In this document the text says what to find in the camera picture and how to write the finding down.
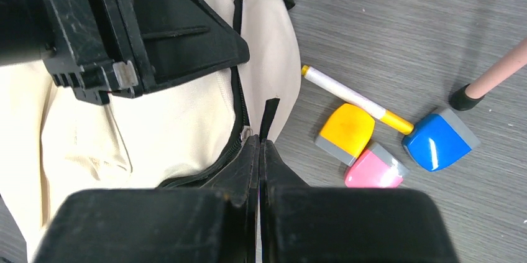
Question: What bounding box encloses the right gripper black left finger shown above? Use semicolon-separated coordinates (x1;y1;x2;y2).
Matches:
35;136;260;262

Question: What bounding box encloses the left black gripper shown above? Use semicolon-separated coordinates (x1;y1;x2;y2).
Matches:
1;0;144;105

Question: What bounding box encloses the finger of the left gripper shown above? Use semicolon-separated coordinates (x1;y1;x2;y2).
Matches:
132;0;250;93

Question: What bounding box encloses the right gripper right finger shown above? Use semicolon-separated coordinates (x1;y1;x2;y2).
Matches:
259;140;459;262

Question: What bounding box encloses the beige canvas backpack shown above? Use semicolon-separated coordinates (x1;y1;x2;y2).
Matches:
1;0;301;261

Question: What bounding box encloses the pink eraser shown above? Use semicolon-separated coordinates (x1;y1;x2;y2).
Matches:
344;141;410;188

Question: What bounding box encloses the yellow orange eraser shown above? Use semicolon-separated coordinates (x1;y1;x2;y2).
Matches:
314;103;375;167

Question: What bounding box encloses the yellow capped white marker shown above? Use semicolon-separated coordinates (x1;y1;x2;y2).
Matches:
301;65;414;135

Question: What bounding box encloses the blue small eraser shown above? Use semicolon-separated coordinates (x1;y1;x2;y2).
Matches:
402;108;480;172

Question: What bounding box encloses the pink tripod stand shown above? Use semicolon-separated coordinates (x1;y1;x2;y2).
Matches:
449;39;526;111

